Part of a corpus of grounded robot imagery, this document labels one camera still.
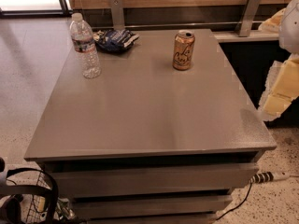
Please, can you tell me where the metal wall bracket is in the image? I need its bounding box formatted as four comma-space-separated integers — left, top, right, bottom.
109, 0, 125, 30
235, 0, 261, 37

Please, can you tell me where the white power strip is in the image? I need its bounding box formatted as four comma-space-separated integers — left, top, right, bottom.
250, 172, 290, 183

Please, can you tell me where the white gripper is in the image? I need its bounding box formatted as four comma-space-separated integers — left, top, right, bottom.
258, 0, 299, 116

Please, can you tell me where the clear plastic water bottle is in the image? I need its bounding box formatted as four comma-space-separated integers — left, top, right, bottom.
70, 13, 101, 78

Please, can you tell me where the black power cable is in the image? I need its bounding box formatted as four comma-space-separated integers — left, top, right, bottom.
215, 181, 253, 221

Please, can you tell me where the grey drawer cabinet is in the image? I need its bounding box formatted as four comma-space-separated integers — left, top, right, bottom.
25, 29, 276, 224

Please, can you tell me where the left metal wall bracket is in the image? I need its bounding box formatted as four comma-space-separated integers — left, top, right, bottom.
109, 0, 125, 30

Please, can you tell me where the orange LaCroix can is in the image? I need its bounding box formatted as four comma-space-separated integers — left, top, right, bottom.
173, 30, 195, 71

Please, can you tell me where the blue chip bag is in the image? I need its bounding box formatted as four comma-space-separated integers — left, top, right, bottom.
93, 29, 139, 53

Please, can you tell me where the black strap bag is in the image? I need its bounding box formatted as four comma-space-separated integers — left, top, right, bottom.
0, 159, 59, 224

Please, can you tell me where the right metal wall bracket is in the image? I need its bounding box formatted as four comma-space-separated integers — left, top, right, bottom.
235, 0, 261, 37

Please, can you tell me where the black wire basket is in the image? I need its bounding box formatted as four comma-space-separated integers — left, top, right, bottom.
25, 171, 58, 224

